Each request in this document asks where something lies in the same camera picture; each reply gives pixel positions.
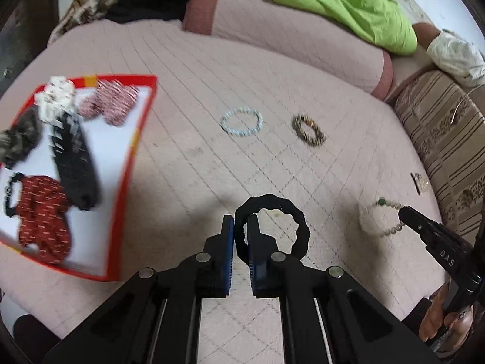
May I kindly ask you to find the black and white hair tie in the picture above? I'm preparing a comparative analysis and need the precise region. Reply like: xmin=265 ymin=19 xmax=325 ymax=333
xmin=3 ymin=172 xmax=25 ymax=217

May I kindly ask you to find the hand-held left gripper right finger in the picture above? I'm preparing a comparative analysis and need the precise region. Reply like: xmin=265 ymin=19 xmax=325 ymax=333
xmin=247 ymin=214 xmax=442 ymax=364

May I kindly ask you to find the red polka dot scrunchie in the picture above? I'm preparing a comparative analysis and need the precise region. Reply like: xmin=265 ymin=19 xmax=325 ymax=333
xmin=17 ymin=174 xmax=72 ymax=266

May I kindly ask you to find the red white checked scrunchie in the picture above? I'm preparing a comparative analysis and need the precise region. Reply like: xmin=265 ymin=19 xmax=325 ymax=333
xmin=78 ymin=79 xmax=140 ymax=126

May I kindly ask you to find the pale bead bracelet green bead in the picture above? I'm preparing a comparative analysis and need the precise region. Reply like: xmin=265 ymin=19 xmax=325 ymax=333
xmin=358 ymin=196 xmax=408 ymax=239

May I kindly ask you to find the bright green cloth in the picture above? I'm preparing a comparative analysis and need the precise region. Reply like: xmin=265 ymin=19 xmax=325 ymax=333
xmin=239 ymin=0 xmax=418 ymax=56

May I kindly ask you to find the white dotted scrunchie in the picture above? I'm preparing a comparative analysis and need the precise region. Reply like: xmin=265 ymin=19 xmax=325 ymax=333
xmin=35 ymin=76 xmax=76 ymax=122

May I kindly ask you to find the white bead bracelet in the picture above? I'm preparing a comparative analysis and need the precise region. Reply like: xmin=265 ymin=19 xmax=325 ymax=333
xmin=220 ymin=108 xmax=263 ymax=137

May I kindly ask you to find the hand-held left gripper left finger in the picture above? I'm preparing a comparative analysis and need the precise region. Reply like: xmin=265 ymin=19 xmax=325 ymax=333
xmin=42 ymin=214 xmax=234 ymax=364

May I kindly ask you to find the white tray with red border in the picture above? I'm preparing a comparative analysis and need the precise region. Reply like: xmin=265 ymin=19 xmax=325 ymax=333
xmin=0 ymin=74 xmax=158 ymax=282

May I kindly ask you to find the white crumpled cloth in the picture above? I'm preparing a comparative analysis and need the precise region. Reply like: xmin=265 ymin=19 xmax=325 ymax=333
xmin=426 ymin=28 xmax=485 ymax=88

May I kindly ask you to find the person's right hand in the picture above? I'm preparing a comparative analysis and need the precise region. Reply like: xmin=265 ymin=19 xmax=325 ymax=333
xmin=419 ymin=284 xmax=474 ymax=357

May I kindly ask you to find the white cable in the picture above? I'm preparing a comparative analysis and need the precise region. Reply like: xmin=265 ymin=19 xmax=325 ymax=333
xmin=449 ymin=85 xmax=476 ymax=124

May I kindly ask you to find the dark dotted scrunchie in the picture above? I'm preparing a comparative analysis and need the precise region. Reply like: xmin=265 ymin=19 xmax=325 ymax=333
xmin=0 ymin=108 xmax=42 ymax=167

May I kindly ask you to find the brown patterned bracelet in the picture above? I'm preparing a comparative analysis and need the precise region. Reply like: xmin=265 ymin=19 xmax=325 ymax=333
xmin=292 ymin=114 xmax=326 ymax=147

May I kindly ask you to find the black hair claw clip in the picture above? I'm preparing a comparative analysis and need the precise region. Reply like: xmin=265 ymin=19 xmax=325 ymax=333
xmin=49 ymin=112 xmax=101 ymax=211

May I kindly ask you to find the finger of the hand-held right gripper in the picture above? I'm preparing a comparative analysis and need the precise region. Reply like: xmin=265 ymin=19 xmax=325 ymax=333
xmin=399 ymin=207 xmax=436 ymax=244

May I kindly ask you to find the pink sofa back cushion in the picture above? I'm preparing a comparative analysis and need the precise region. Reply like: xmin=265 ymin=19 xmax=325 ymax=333
xmin=182 ymin=0 xmax=395 ymax=101

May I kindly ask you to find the striped floral sofa cushion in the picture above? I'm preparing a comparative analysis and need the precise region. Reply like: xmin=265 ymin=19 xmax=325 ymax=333
xmin=386 ymin=70 xmax=485 ymax=258

